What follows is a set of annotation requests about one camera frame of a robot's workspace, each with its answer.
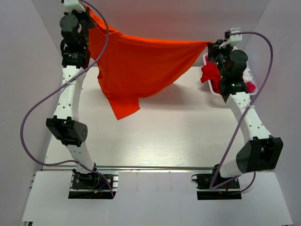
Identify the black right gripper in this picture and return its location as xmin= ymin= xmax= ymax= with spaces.
xmin=207 ymin=40 xmax=234 ymax=80

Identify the white t-shirt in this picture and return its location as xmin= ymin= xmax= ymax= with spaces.
xmin=243 ymin=67 xmax=253 ymax=83

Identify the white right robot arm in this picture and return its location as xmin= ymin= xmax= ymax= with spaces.
xmin=207 ymin=40 xmax=283 ymax=188

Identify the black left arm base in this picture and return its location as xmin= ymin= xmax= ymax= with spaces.
xmin=68 ymin=169 xmax=117 ymax=200

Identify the red t-shirt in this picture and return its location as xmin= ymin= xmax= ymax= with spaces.
xmin=200 ymin=64 xmax=221 ymax=94

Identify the white plastic basket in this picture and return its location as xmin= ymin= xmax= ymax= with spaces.
xmin=202 ymin=53 xmax=257 ymax=95

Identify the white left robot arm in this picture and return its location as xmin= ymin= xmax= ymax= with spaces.
xmin=46 ymin=10 xmax=99 ymax=188

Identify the pink t-shirt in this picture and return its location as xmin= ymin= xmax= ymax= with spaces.
xmin=206 ymin=56 xmax=256 ymax=93

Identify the orange t-shirt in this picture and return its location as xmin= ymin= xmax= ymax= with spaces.
xmin=89 ymin=9 xmax=208 ymax=120

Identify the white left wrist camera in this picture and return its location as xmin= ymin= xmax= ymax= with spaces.
xmin=61 ymin=0 xmax=86 ymax=13

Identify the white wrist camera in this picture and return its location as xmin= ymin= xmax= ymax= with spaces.
xmin=61 ymin=0 xmax=86 ymax=13
xmin=219 ymin=28 xmax=242 ymax=48

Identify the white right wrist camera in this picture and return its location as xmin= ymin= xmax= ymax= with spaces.
xmin=219 ymin=28 xmax=242 ymax=48

